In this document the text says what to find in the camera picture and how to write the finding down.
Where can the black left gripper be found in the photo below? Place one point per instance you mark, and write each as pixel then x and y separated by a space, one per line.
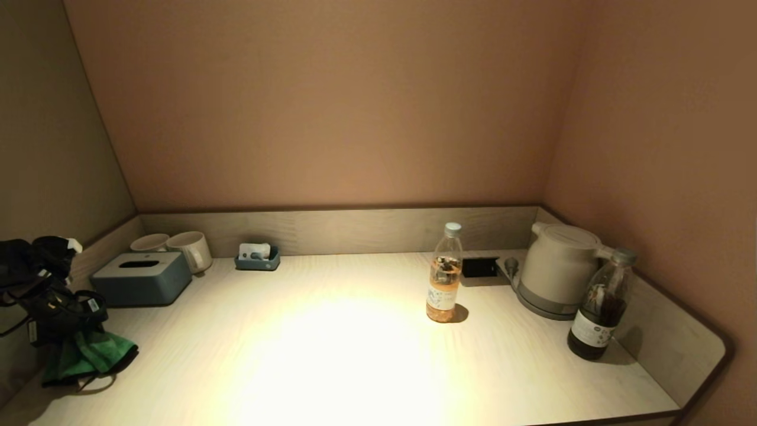
pixel 62 316

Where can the green microfibre cloth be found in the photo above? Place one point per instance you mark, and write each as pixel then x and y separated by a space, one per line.
pixel 103 357

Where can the blue-grey tissue box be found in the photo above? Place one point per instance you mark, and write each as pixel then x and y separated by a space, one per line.
pixel 142 284

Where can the white ceramic mug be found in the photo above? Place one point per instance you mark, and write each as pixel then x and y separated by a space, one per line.
pixel 190 247
pixel 149 242

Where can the small blue tray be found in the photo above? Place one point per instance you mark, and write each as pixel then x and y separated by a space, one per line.
pixel 257 264

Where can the white sachets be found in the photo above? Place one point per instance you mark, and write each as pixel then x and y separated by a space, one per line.
pixel 253 249

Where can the clear bottle orange tea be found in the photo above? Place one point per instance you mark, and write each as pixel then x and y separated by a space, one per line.
pixel 443 290

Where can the black recessed power socket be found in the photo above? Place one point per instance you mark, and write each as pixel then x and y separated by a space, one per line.
pixel 479 267

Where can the grey kettle plug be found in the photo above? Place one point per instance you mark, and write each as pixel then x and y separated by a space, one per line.
pixel 511 267

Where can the grey kettle base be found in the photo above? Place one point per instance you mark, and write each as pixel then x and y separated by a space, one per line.
pixel 538 309

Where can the white electric kettle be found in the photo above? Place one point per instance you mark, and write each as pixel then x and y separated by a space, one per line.
pixel 557 266

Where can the dark drink bottle white label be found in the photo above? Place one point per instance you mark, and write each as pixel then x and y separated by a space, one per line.
pixel 598 319

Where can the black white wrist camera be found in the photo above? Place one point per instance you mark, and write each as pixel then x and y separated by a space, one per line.
pixel 56 248

